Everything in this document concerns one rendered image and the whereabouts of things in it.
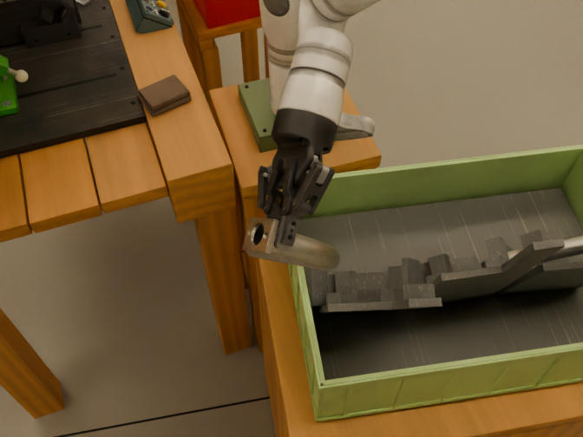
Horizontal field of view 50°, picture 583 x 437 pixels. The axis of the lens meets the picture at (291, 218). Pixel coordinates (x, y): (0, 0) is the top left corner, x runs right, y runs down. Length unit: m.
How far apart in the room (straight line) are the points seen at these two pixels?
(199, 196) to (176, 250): 0.94
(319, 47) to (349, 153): 0.65
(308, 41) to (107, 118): 0.76
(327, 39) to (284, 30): 0.49
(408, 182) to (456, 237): 0.15
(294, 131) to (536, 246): 0.39
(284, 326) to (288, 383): 0.11
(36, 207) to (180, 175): 0.29
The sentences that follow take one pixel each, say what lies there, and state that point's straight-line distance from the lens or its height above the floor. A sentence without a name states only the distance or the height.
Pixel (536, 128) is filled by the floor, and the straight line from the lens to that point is 2.81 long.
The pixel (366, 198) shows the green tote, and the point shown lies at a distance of 1.26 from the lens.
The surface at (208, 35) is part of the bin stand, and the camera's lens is 1.79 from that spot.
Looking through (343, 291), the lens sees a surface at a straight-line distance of 1.06.
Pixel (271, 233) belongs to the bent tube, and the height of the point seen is 1.30.
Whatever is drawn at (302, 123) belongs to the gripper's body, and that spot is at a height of 1.36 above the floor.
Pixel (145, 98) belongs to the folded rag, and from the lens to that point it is 1.42.
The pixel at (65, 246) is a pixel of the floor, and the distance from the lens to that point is 2.38.
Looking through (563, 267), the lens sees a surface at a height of 1.04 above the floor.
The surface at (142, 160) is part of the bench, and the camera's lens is 1.35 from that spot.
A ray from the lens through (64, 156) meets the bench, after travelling 1.41.
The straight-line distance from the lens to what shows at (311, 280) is 1.05.
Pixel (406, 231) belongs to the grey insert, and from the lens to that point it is 1.26.
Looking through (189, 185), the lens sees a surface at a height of 0.87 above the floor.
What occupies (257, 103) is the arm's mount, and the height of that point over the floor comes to 0.89.
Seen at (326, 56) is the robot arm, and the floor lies 1.40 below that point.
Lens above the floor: 1.86
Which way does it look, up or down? 54 degrees down
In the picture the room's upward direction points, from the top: straight up
